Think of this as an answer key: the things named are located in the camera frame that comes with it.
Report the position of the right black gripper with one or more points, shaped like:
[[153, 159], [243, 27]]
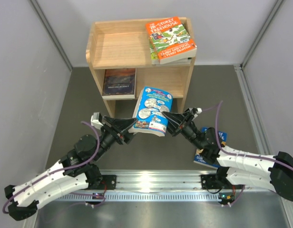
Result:
[[175, 128]]

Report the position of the light blue comic book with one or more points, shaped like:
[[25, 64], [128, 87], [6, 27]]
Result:
[[148, 111]]

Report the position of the green 65-storey treehouse book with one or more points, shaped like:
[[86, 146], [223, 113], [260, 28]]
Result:
[[153, 54]]

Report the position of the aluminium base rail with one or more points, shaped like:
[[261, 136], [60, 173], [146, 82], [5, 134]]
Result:
[[159, 186]]

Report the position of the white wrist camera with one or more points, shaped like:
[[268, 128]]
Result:
[[96, 121], [195, 111]]

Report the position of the green coin cover book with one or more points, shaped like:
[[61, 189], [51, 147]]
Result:
[[178, 62]]

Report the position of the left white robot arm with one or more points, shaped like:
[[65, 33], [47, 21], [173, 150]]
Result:
[[74, 171]]

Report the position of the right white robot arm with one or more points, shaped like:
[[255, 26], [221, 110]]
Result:
[[235, 167]]

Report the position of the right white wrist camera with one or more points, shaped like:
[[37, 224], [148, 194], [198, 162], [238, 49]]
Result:
[[195, 111]]

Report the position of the orange 78-storey treehouse book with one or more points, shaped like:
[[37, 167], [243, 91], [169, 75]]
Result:
[[170, 40]]

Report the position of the wooden two-tier shelf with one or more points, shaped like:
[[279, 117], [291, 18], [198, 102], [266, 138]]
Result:
[[125, 44]]

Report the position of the dark tale of cities book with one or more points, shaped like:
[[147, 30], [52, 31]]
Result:
[[119, 84]]

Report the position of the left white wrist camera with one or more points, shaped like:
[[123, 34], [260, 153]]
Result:
[[96, 121]]

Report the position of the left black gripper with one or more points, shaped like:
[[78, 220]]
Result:
[[120, 128]]

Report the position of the blue 91-storey treehouse book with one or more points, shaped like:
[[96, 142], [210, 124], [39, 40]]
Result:
[[207, 157]]

